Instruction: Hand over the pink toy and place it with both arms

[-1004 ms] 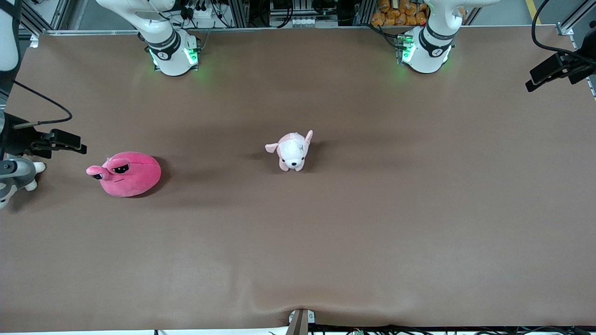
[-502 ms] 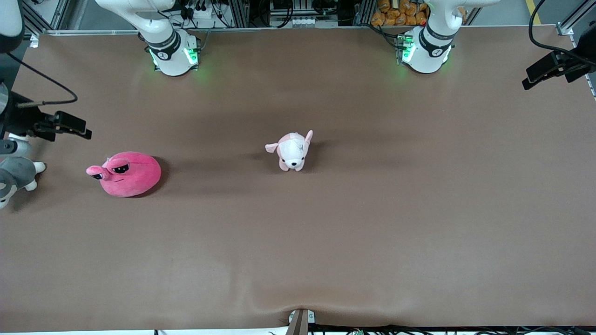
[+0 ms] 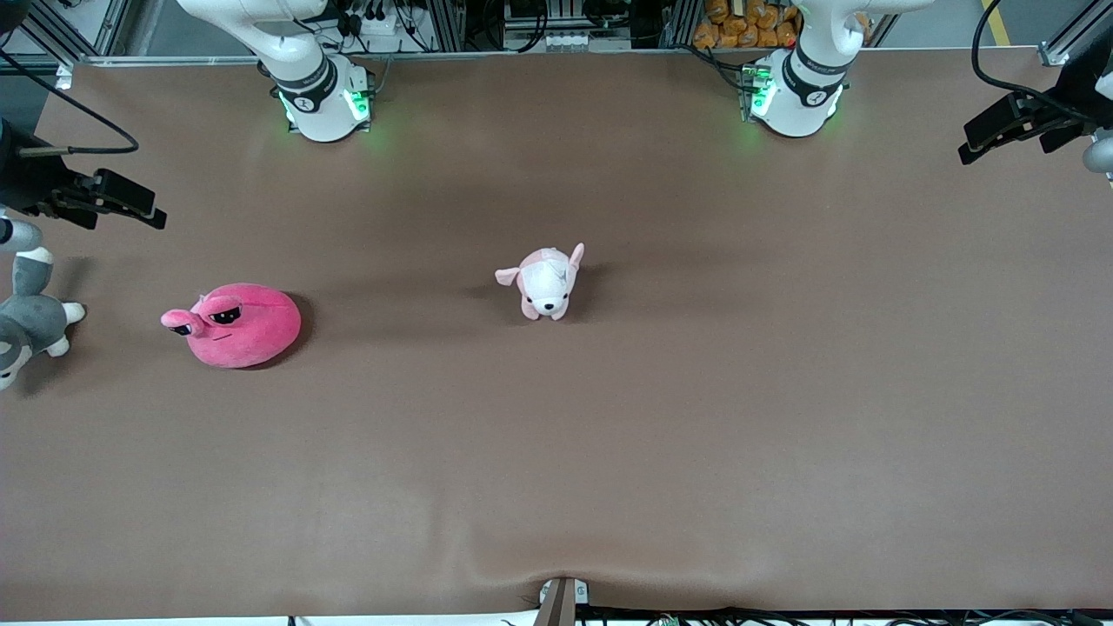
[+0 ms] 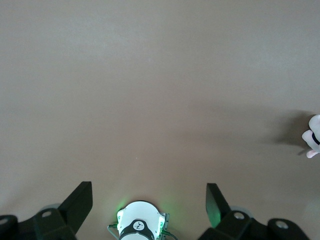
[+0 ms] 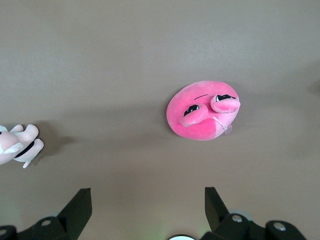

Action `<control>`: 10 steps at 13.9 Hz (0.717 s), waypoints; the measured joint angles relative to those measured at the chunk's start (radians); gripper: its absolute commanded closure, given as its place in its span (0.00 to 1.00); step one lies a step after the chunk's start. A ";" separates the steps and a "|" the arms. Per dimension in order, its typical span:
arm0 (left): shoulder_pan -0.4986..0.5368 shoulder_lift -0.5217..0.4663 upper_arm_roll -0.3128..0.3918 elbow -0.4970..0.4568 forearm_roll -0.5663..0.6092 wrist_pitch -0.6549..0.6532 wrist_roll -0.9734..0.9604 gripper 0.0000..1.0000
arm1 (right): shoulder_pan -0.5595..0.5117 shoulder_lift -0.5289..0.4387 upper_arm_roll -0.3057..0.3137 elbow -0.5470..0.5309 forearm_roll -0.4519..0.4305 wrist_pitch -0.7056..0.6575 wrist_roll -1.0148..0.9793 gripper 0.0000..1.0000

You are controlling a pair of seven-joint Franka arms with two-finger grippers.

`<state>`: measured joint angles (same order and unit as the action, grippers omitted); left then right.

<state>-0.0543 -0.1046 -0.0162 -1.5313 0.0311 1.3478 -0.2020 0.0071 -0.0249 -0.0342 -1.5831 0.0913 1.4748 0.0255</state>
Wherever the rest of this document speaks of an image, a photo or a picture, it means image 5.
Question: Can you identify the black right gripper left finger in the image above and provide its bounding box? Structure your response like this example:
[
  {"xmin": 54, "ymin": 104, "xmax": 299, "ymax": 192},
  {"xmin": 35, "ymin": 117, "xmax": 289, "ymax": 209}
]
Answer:
[{"xmin": 0, "ymin": 188, "xmax": 94, "ymax": 240}]

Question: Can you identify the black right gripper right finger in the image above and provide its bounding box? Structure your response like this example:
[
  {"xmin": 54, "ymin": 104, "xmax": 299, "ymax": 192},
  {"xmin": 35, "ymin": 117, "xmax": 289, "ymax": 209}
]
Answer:
[{"xmin": 201, "ymin": 186, "xmax": 307, "ymax": 240}]

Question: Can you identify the round pink plush face toy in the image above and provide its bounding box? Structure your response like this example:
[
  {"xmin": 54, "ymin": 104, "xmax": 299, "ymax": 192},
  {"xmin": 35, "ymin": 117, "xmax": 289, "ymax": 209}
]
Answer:
[{"xmin": 166, "ymin": 79, "xmax": 241, "ymax": 142}]

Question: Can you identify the pale pink plush dog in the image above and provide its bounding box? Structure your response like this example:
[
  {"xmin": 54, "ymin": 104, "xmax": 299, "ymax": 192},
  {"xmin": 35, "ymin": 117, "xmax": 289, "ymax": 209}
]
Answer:
[{"xmin": 0, "ymin": 124, "xmax": 45, "ymax": 169}]

